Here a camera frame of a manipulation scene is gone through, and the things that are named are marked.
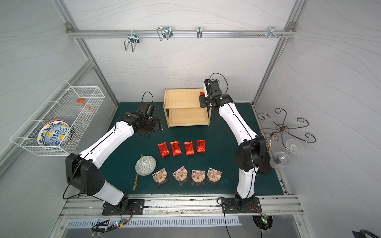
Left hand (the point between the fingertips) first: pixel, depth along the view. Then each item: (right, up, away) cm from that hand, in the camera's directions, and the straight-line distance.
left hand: (158, 126), depth 83 cm
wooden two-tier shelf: (+13, +11, +8) cm, 19 cm away
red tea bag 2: (+9, -14, +10) cm, 20 cm away
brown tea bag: (+1, -28, 0) cm, 28 cm away
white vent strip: (+22, -45, -13) cm, 52 cm away
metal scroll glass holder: (+61, 0, -16) cm, 63 cm away
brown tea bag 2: (+13, -28, +1) cm, 30 cm away
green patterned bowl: (-8, -23, +3) cm, 25 cm away
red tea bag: (+1, -15, +9) cm, 18 cm away
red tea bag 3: (+17, -15, +10) cm, 25 cm away
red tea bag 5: (+25, +19, +3) cm, 32 cm away
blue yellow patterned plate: (-39, -1, -22) cm, 45 cm away
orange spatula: (-40, +15, -5) cm, 43 cm away
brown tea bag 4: (+32, -28, +1) cm, 42 cm away
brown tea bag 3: (+23, -29, 0) cm, 36 cm away
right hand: (+27, +17, +3) cm, 32 cm away
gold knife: (-12, -30, 0) cm, 32 cm away
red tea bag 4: (+25, -13, +10) cm, 30 cm away
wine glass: (+59, -13, -18) cm, 63 cm away
